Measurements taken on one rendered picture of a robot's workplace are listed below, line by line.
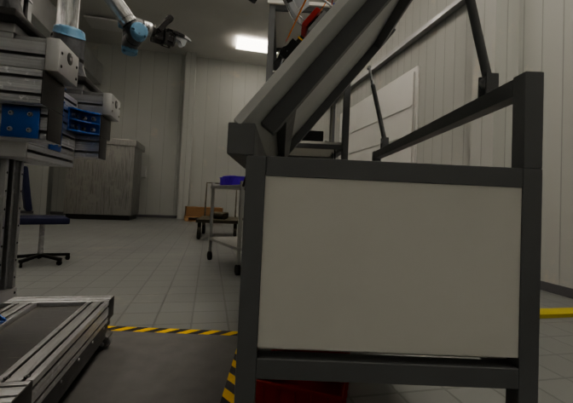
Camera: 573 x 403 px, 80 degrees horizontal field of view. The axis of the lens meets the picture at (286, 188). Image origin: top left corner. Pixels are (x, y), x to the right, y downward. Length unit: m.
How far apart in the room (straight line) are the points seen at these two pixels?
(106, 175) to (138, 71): 3.64
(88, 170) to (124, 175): 0.84
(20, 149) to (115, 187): 8.48
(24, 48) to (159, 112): 10.26
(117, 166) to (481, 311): 9.35
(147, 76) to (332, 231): 11.18
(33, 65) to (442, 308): 1.15
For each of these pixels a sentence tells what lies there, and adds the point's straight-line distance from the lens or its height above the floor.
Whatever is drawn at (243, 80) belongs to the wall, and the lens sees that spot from 11.65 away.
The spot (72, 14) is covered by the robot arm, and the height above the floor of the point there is 1.50.
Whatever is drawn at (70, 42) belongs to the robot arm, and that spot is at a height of 1.31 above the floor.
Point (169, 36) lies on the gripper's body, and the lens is 2.05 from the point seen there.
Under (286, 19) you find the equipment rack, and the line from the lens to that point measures 2.34.
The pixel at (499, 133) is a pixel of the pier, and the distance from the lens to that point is 4.06.
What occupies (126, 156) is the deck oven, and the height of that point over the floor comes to 1.65.
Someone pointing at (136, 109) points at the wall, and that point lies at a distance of 11.49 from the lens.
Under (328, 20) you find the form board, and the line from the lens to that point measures 0.78.
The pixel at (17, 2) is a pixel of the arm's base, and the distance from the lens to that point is 1.30.
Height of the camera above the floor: 0.71
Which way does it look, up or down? 2 degrees up
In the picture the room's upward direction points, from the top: 3 degrees clockwise
